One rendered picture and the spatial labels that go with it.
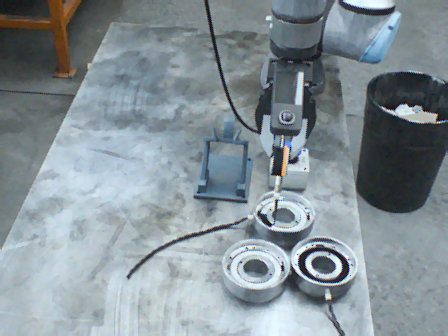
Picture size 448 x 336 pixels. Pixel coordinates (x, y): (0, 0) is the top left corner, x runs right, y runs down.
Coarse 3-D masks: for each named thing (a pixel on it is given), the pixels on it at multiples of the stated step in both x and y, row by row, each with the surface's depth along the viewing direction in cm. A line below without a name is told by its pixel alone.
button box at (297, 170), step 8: (304, 152) 120; (272, 160) 118; (288, 160) 118; (296, 160) 118; (304, 160) 118; (288, 168) 116; (296, 168) 117; (304, 168) 116; (272, 176) 117; (288, 176) 117; (296, 176) 117; (304, 176) 117; (272, 184) 118; (288, 184) 118; (296, 184) 118; (304, 184) 118
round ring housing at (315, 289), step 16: (304, 240) 103; (320, 240) 104; (336, 240) 103; (320, 256) 102; (352, 256) 101; (336, 272) 99; (352, 272) 99; (304, 288) 98; (320, 288) 96; (336, 288) 96
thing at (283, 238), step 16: (272, 192) 112; (288, 192) 112; (256, 208) 110; (272, 208) 110; (288, 208) 110; (304, 208) 110; (256, 224) 107; (288, 224) 107; (272, 240) 106; (288, 240) 105
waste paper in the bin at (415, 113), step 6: (384, 108) 232; (396, 108) 233; (402, 108) 230; (408, 108) 230; (414, 108) 233; (420, 108) 232; (396, 114) 227; (402, 114) 229; (408, 114) 229; (414, 114) 220; (420, 114) 220; (426, 114) 220; (432, 114) 220; (414, 120) 220; (420, 120) 220; (426, 120) 219; (432, 120) 219
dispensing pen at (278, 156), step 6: (282, 138) 105; (282, 144) 105; (276, 150) 103; (282, 150) 103; (276, 156) 103; (282, 156) 103; (276, 162) 103; (282, 162) 103; (276, 168) 103; (270, 174) 104; (276, 174) 103; (276, 180) 105; (282, 180) 105; (276, 186) 105; (276, 192) 105; (276, 198) 105; (276, 204) 106; (276, 210) 106
